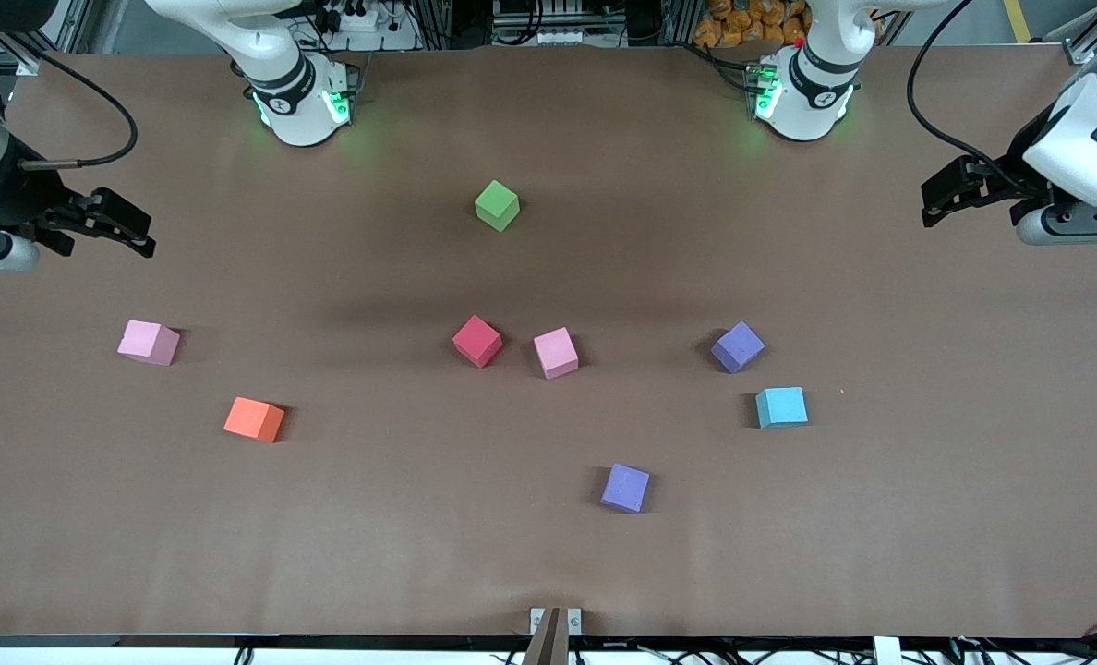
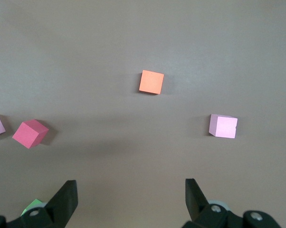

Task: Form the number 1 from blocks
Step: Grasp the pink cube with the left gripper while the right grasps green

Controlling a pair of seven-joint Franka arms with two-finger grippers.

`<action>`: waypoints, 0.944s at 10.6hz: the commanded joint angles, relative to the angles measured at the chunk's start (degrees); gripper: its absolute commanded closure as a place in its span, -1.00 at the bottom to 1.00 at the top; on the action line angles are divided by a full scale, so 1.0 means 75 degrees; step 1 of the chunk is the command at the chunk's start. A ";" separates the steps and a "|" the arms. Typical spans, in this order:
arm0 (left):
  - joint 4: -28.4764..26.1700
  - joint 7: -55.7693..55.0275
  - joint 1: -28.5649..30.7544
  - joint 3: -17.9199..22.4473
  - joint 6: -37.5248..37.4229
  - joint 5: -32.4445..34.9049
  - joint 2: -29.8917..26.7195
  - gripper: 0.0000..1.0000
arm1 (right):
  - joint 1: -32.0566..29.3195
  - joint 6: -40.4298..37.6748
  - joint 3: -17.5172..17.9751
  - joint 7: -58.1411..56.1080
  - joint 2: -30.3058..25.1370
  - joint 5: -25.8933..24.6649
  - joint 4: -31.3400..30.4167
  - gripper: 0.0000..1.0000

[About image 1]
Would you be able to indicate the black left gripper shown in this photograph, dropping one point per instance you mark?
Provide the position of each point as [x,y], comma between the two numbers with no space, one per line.
[1017,173]

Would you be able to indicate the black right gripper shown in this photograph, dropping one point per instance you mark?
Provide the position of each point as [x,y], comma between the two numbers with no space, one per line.
[15,199]

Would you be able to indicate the orange foam cube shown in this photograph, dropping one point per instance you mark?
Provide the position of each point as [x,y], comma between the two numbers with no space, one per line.
[253,418]

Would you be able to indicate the purple foam cube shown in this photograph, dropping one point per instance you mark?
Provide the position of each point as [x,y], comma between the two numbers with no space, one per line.
[738,347]
[625,487]

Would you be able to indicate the crimson foam cube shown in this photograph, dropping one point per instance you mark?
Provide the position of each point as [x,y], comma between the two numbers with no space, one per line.
[476,340]

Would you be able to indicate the green foam cube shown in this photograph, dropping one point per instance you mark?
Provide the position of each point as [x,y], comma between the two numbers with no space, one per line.
[497,205]

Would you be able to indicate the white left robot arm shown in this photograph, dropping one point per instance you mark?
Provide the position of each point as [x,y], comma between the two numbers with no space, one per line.
[802,111]

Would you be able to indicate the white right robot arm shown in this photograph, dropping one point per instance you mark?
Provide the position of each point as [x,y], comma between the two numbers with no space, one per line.
[299,111]

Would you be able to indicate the pale pink foam cube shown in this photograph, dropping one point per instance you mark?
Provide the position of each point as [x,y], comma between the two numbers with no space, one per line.
[147,340]

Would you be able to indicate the cyan foam cube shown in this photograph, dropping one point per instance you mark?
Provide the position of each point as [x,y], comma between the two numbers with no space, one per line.
[781,406]

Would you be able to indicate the orange snack bag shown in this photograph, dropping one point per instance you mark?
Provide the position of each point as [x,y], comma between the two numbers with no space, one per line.
[733,23]

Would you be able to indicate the white power strip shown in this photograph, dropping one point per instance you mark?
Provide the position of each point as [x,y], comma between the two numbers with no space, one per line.
[364,23]

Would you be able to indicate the white electronics unit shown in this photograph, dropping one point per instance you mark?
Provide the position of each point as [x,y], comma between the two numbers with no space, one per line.
[558,35]

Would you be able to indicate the brown table cover sheet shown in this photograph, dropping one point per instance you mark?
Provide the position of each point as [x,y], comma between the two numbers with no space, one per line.
[419,554]

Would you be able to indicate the aluminium frame profile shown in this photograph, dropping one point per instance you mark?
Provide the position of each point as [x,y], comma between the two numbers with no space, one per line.
[1082,53]
[27,65]

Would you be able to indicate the white post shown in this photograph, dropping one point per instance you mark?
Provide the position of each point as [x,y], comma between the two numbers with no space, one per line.
[887,654]

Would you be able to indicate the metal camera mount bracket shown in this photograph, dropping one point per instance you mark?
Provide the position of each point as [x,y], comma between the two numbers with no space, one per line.
[556,621]

